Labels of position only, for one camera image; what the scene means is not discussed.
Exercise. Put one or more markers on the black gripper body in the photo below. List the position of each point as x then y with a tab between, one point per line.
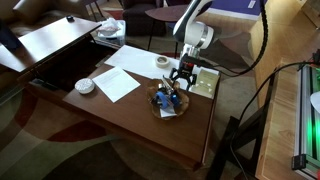
187	69

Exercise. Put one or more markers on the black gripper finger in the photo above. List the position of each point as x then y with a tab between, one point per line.
193	80
174	74

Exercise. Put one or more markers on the dark sunglasses with silver arms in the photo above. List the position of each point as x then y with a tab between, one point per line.
167	87

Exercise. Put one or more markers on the wooden bowl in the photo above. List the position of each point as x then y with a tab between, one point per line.
182	107

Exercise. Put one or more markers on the raised wooden lift top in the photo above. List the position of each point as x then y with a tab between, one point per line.
46	41

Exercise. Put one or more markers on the light green board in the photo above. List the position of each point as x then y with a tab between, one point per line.
208	85

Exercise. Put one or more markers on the white tape roll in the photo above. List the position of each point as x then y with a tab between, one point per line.
162	62

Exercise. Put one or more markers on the blue tape roll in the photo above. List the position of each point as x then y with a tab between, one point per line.
161	99

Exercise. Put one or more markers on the small white card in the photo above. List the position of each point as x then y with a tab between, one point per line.
166	112

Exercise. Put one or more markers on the brown wooden coffee table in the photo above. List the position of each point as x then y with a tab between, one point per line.
133	116

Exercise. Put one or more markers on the printed white paper sheet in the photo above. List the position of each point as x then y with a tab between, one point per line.
115	83

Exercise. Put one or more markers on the dark round side table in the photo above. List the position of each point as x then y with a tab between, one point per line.
163	13

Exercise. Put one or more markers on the dark fabric armchair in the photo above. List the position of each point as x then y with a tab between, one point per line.
140	20

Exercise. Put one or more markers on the dark chair with blue base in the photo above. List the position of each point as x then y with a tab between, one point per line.
173	2

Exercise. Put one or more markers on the black table support leg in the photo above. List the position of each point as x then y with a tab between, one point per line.
230	146

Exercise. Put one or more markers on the crumpled white cloth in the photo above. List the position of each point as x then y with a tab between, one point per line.
108	26

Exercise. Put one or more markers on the white round disc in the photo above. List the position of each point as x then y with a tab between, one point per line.
84	85

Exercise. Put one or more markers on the thin black metal legs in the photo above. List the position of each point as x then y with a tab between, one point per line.
96	10

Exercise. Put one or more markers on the light wooden robot table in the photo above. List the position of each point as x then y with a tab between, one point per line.
280	133

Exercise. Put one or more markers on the small black object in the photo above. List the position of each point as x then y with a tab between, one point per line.
70	18

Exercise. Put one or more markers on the patterned curved-stripe rug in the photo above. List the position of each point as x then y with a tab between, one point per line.
66	156

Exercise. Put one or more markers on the brown leather armchair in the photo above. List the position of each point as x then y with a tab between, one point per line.
40	10

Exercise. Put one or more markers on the dark flat panel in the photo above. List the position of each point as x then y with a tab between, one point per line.
8	36

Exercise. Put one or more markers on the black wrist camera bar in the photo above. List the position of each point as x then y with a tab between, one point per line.
196	61

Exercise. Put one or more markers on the white wall outlet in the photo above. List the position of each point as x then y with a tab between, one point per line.
252	4

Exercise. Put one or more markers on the aluminium rail frame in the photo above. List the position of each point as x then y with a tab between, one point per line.
305	133

